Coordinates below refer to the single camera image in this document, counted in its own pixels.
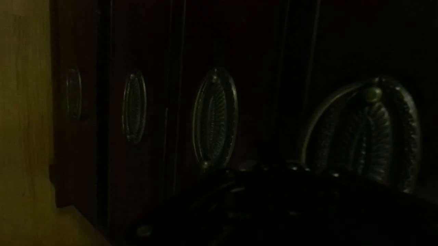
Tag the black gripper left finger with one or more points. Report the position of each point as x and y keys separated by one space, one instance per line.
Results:
x=246 y=213

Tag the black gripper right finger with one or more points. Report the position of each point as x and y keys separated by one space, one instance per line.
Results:
x=364 y=219

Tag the dark wooden secretary desk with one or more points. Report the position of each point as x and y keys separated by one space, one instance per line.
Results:
x=159 y=45

